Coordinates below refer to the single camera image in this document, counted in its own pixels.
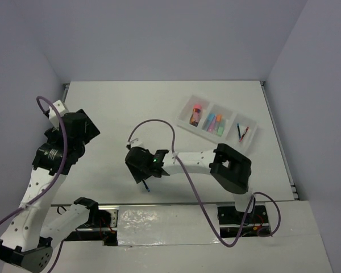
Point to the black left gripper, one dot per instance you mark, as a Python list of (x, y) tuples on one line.
[(92, 131)]

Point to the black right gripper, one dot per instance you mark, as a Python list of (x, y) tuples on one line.
[(138, 174)]

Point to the blue pen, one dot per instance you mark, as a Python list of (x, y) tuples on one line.
[(145, 185)]

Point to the pink-capped small bottle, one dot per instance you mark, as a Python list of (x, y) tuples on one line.
[(196, 115)]

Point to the blue highlighter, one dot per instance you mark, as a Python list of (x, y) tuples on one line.
[(208, 121)]

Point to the purple highlighter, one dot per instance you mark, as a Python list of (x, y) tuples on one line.
[(212, 125)]

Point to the red pen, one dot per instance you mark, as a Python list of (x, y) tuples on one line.
[(243, 134)]

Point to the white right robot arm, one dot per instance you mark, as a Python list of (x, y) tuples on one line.
[(226, 165)]

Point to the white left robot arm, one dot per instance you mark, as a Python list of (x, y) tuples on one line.
[(28, 243)]

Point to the silver foil tape sheet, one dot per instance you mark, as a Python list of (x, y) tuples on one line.
[(163, 225)]

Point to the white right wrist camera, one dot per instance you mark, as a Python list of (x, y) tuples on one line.
[(135, 142)]

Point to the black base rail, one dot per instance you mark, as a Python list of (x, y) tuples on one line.
[(226, 220)]

